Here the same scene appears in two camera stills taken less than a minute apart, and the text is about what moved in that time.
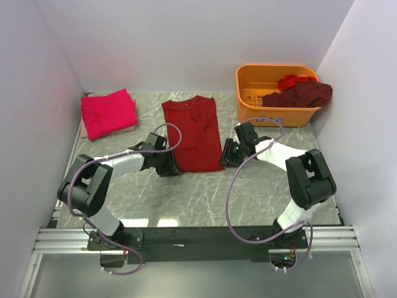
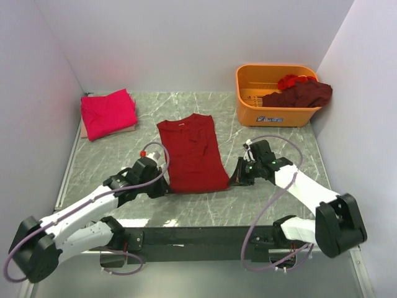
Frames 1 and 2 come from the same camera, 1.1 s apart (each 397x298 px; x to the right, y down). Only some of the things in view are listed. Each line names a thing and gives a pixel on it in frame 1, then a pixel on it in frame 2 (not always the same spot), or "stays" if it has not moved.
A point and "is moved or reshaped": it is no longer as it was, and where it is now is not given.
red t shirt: (200, 148) is moved or reshaped
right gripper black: (227, 153) → (239, 179)
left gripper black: (170, 168) → (161, 190)
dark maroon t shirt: (301, 94) stays
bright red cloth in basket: (289, 79) stays
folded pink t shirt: (104, 114) stays
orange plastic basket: (254, 81) stays
